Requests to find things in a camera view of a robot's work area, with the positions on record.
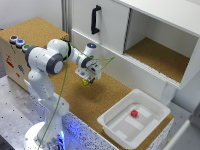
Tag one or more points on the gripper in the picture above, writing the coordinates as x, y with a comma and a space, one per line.
87, 71

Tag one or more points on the yellow block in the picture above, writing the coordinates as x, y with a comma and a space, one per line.
86, 82

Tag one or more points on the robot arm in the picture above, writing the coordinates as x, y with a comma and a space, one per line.
41, 61

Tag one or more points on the pink block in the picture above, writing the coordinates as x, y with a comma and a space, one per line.
134, 113

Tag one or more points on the white sliding door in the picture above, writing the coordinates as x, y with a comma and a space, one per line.
100, 24

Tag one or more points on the green button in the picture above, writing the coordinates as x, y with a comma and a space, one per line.
26, 47

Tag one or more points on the white plastic box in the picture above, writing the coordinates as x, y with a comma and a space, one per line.
133, 118

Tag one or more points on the wooden drawer box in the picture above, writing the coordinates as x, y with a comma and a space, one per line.
23, 43

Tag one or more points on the blue button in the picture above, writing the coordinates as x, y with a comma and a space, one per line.
20, 42

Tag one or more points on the white cabinet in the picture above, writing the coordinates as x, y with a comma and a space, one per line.
156, 43

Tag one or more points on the red button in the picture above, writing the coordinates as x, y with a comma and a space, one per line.
13, 39

